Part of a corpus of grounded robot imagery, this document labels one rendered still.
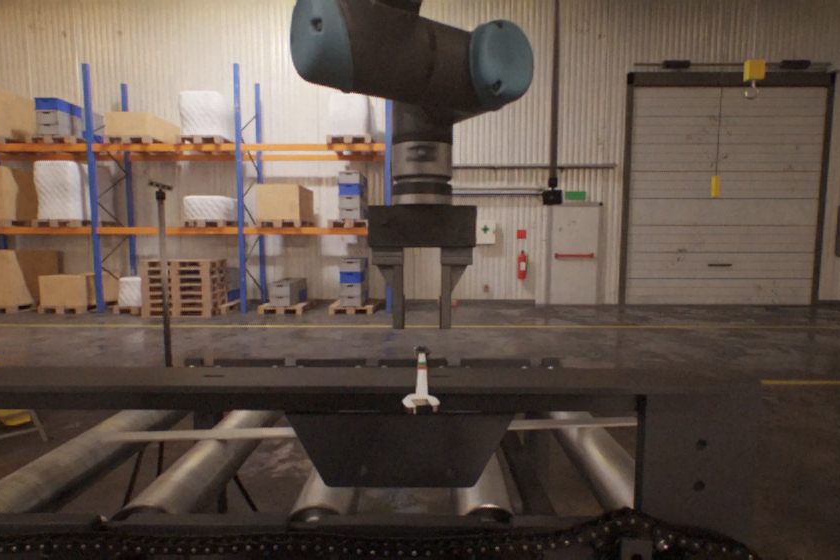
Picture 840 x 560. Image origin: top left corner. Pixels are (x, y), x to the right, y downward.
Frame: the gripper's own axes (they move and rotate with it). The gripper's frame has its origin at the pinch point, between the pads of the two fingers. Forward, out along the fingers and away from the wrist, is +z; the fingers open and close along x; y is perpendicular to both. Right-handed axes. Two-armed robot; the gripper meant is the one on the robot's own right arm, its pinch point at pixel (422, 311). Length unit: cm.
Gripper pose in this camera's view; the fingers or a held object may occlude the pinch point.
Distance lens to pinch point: 57.0
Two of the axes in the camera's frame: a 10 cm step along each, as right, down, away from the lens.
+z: 0.0, 10.0, 0.9
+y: -0.1, 0.9, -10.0
